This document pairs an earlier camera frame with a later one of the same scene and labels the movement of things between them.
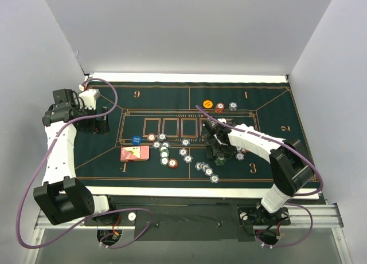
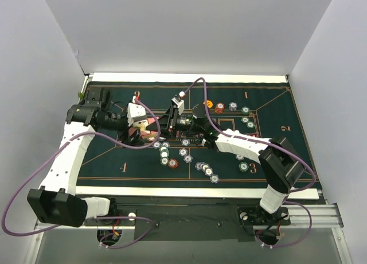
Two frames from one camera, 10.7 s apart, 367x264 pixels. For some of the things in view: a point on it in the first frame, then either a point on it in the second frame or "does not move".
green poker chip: x=164 y=161 does not move
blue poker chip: x=187 y=158 does not move
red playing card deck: x=135 y=153 -> x=141 y=125
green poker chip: x=163 y=149 does not move
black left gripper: x=96 y=125 -> x=129 y=129
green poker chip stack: x=220 y=161 -> x=243 y=166
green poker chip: x=164 y=154 does not move
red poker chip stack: x=172 y=163 does not move
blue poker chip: x=209 y=171 does not move
